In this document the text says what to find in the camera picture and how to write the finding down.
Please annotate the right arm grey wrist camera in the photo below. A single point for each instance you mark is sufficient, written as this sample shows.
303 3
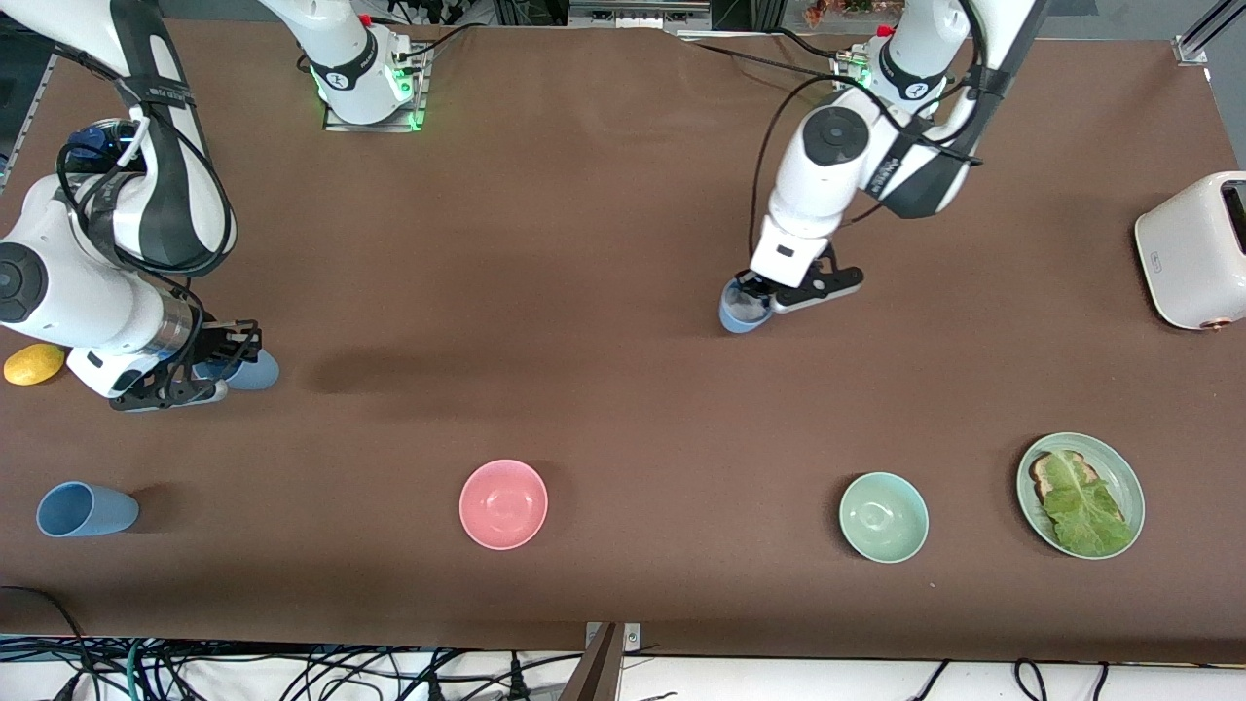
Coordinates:
185 394

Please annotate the pink bowl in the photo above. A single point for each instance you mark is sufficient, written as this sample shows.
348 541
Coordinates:
503 504

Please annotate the blue cup with paper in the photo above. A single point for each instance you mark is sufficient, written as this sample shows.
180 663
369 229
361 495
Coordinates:
738 319

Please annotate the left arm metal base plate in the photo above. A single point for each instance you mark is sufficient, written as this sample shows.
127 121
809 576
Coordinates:
845 68

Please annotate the yellow lemon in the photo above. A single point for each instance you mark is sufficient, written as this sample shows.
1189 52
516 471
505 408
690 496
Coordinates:
32 368

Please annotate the white toaster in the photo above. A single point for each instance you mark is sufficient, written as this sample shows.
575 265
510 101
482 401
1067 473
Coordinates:
1183 253

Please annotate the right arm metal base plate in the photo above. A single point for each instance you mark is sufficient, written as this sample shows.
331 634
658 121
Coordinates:
336 122

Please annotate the grey camera pole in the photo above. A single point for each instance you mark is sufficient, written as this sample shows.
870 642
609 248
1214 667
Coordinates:
596 677

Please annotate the grey power strip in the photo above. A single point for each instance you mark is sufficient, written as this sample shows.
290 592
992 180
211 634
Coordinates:
638 15

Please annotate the green lettuce leaf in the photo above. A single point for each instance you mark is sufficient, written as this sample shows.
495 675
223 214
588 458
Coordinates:
1085 511

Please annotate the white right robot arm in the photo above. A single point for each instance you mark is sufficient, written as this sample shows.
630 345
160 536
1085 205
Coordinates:
78 292

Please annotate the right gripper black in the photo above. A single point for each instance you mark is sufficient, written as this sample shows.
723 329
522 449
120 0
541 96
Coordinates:
210 343

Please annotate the green plate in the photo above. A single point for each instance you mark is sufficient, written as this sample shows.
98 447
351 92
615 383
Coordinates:
1121 477

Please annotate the aluminium frame corner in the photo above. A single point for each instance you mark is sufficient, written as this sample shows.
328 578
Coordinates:
1192 49

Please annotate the orange dried plant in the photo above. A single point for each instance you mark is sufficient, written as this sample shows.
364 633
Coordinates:
827 10

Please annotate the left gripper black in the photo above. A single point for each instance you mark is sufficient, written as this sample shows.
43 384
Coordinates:
751 287

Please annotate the silver table bracket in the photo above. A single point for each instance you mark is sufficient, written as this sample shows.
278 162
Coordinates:
633 638

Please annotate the toast slice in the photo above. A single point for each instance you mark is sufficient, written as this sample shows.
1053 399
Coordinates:
1044 475

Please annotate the mint green bowl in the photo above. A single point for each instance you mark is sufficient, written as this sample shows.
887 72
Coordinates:
884 517

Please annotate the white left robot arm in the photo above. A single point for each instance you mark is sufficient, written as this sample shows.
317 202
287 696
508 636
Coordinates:
827 185

